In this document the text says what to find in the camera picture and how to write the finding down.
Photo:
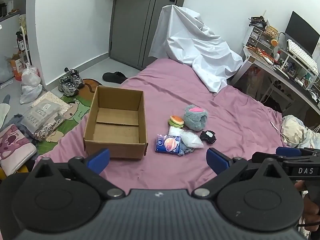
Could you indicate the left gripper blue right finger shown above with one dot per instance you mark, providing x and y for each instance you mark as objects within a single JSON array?
[{"x": 287, "y": 151}]

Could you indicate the grey door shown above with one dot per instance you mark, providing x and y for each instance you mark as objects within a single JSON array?
[{"x": 133, "y": 25}]

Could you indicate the grey sneaker right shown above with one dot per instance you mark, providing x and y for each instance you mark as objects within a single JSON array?
[{"x": 76, "y": 78}]

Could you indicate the pink cartoon cushion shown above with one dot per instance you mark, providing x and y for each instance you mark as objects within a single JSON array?
[{"x": 15, "y": 149}]

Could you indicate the blue patterned cloth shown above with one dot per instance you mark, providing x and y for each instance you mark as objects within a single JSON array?
[{"x": 184, "y": 149}]

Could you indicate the black slipper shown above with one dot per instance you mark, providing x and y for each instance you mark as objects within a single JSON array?
[{"x": 116, "y": 77}]

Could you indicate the black monitor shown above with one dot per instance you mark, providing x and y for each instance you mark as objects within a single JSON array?
[{"x": 302, "y": 33}]

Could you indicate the white draped cloth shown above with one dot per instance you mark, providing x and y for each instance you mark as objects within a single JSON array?
[{"x": 183, "y": 37}]

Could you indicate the hamburger plush toy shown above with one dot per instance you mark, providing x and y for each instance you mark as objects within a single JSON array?
[{"x": 176, "y": 121}]

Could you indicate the green cartoon floor mat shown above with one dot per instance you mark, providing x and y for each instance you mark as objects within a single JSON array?
[{"x": 79, "y": 107}]

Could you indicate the grey sneaker left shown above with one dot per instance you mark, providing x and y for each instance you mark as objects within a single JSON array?
[{"x": 67, "y": 87}]

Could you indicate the orange cardboard box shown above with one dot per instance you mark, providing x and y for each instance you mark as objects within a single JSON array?
[{"x": 18, "y": 66}]

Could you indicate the white soft ball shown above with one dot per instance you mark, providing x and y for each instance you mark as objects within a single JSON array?
[{"x": 175, "y": 131}]

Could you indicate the black lace white pouch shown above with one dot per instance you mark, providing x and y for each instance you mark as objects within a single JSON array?
[{"x": 208, "y": 136}]

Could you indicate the white drawer organizer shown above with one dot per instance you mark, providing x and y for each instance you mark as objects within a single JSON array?
[{"x": 256, "y": 37}]

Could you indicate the white plastic bag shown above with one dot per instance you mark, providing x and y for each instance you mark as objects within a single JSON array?
[{"x": 31, "y": 86}]

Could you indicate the brown cardboard box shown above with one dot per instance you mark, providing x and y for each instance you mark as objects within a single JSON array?
[{"x": 116, "y": 121}]

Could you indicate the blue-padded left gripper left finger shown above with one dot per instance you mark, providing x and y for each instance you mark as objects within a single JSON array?
[{"x": 88, "y": 170}]

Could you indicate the white keyboard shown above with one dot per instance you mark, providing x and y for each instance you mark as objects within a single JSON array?
[{"x": 299, "y": 53}]

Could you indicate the blue tissue pack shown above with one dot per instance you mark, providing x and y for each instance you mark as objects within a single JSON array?
[{"x": 168, "y": 144}]

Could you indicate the crumpled beige blanket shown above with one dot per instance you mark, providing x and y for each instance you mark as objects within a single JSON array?
[{"x": 296, "y": 134}]

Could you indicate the grey fluffy plush slipper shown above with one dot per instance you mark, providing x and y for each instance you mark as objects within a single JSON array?
[{"x": 195, "y": 118}]

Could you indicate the grey sneaker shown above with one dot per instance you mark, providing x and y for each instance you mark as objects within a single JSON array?
[
  {"x": 76, "y": 78},
  {"x": 67, "y": 87}
]

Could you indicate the clear bag white filling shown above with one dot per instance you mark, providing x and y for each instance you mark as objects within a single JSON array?
[{"x": 191, "y": 140}]

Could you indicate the packaged bedding bundle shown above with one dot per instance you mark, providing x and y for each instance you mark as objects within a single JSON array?
[{"x": 45, "y": 116}]

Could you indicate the person's hand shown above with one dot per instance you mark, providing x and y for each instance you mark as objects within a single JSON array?
[{"x": 311, "y": 210}]

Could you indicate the pink bed sheet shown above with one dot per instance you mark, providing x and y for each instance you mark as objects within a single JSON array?
[{"x": 241, "y": 124}]

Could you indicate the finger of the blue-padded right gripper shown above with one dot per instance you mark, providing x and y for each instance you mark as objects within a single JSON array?
[{"x": 227, "y": 172}]

